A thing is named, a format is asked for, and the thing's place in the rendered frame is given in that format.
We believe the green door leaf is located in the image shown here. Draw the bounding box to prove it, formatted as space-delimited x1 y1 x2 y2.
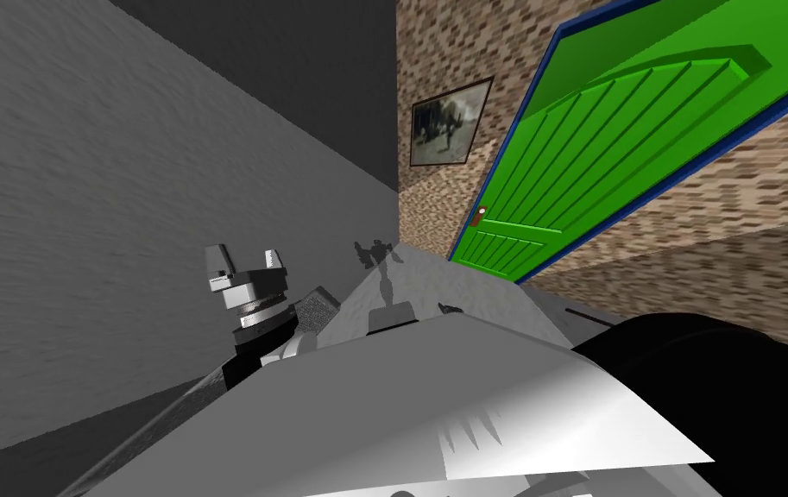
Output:
448 0 788 284

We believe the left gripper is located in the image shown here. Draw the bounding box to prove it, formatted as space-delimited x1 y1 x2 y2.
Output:
204 244 291 311

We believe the framed dark picture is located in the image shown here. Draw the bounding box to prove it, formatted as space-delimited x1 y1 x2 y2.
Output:
409 75 495 168

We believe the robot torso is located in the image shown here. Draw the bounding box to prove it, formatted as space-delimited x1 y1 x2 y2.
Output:
54 301 716 497

